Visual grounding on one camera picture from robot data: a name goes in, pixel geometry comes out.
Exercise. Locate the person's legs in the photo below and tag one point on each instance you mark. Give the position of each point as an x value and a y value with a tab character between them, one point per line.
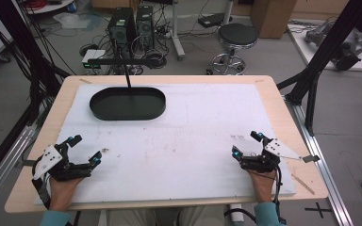
157	216

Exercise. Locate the black round stool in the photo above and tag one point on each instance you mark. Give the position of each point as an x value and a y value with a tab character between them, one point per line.
236	40

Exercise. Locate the white table leg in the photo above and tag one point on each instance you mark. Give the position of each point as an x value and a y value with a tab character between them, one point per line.
176	29

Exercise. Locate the grey machine on board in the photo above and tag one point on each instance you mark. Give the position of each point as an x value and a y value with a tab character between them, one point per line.
339	42

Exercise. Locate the cardboard box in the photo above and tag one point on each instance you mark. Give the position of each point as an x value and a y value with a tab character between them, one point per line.
271	17

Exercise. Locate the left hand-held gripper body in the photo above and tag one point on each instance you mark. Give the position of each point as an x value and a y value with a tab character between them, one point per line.
56	161

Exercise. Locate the aluminium rail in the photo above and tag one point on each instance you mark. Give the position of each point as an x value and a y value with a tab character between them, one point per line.
319	157
4	166

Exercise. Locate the black oval tray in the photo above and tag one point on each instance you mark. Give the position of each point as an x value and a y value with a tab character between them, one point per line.
127	103

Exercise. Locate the white floor board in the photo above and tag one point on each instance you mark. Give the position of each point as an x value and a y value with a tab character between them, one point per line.
330	47

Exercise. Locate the person's left hand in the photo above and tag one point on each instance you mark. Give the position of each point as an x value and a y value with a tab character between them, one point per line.
63	193

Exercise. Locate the black computer tower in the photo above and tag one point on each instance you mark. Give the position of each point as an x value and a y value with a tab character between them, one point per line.
121	28
144	23

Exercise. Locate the black stand with crossbar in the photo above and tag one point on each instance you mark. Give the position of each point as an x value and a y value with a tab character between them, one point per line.
124	64

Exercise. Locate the black metal frame post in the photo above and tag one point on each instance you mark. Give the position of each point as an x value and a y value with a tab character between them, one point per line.
22	50
323	50

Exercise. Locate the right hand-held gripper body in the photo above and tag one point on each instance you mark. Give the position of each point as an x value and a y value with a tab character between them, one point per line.
268	156

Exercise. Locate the white power supply box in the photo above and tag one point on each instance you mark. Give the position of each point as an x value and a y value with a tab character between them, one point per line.
91	59

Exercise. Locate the person's right hand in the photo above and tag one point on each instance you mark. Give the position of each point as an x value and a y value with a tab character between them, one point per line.
262	185

